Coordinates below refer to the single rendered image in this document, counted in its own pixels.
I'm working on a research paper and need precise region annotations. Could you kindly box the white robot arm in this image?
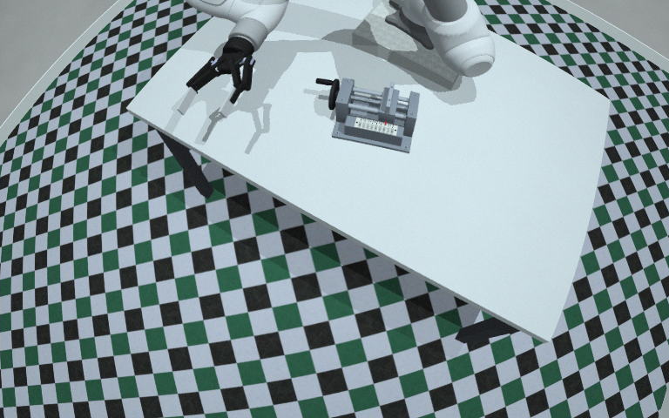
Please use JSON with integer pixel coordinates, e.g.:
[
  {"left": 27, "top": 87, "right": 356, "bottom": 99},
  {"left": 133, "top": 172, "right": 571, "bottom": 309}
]
[{"left": 186, "top": 0, "right": 495, "bottom": 78}]

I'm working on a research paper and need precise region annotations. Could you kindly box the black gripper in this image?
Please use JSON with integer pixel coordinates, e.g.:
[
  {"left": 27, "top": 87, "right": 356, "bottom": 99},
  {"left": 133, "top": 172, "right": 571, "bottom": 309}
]
[{"left": 177, "top": 37, "right": 256, "bottom": 118}]

